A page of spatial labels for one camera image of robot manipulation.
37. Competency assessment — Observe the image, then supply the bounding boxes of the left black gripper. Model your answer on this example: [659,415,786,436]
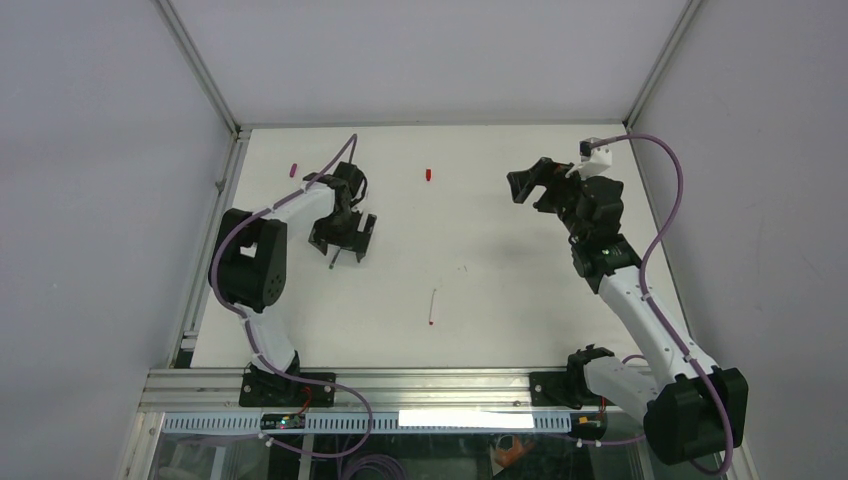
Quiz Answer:
[310,206,374,260]

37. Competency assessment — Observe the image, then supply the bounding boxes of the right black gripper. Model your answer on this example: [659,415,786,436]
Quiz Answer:
[506,158,598,243]

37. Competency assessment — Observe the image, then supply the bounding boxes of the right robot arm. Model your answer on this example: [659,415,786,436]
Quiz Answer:
[506,157,749,465]

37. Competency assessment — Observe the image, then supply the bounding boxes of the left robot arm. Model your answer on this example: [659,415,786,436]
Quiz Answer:
[208,163,377,406]

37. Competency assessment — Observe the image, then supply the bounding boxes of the white pen red end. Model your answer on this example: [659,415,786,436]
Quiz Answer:
[428,289,438,326]

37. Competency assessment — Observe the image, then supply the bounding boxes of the orange object below table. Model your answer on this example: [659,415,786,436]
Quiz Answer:
[491,435,535,468]

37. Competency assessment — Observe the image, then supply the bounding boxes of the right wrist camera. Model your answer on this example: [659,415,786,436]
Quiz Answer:
[565,138,612,180]

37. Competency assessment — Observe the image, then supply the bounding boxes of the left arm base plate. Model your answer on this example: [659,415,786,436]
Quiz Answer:
[238,366,336,408]

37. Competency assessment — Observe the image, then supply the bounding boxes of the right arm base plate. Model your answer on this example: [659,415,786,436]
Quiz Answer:
[528,370,596,409]

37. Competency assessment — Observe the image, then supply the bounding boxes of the aluminium frame rail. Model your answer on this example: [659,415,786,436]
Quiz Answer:
[139,367,664,413]

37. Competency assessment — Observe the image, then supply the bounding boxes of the white slotted cable duct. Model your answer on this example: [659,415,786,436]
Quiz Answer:
[162,409,572,436]

